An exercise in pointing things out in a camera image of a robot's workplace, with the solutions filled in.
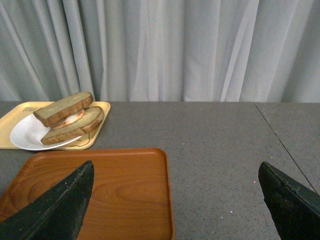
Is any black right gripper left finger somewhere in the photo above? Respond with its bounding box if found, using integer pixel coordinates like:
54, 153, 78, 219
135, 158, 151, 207
0, 160, 95, 240

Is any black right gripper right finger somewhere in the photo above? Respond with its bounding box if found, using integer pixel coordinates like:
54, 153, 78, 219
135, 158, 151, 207
258, 161, 320, 240

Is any white round plate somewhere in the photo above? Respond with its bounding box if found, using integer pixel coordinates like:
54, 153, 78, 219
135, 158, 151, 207
10, 114, 81, 151

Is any toast slice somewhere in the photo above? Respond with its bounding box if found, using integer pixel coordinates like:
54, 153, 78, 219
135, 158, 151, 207
40, 106, 105, 145
33, 92, 93, 127

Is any brown wooden tray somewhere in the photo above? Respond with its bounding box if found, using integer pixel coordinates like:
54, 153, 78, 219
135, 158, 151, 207
0, 148, 175, 240

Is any fried egg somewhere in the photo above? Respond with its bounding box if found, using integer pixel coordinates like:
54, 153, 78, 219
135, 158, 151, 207
50, 109, 85, 130

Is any yellow bear tray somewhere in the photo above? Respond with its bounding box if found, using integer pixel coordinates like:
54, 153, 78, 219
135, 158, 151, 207
0, 100, 111, 151

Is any grey curtain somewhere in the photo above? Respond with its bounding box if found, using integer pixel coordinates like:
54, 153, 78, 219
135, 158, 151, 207
0, 0, 320, 103

